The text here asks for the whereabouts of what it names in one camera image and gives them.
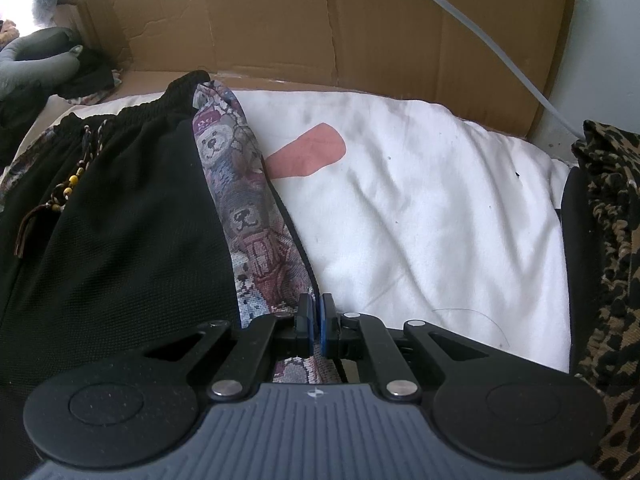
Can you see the leopard print folded garment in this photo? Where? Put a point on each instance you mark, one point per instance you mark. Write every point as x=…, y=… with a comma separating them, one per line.
x=615, y=240

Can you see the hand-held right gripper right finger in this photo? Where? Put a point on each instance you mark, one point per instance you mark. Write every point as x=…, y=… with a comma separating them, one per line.
x=329, y=325

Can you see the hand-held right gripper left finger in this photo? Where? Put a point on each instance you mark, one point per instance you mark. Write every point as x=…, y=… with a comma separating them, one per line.
x=306, y=325

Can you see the grey neck pillow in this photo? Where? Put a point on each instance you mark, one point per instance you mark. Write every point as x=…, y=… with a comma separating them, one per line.
x=30, y=67

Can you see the bear printed white bed sheet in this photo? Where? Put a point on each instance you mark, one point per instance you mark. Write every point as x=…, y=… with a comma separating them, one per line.
x=425, y=210

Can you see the black pants with bear trim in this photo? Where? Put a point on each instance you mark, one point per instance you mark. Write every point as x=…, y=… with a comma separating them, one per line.
x=140, y=220

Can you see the black folded cloth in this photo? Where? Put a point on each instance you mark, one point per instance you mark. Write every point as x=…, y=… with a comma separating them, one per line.
x=570, y=260

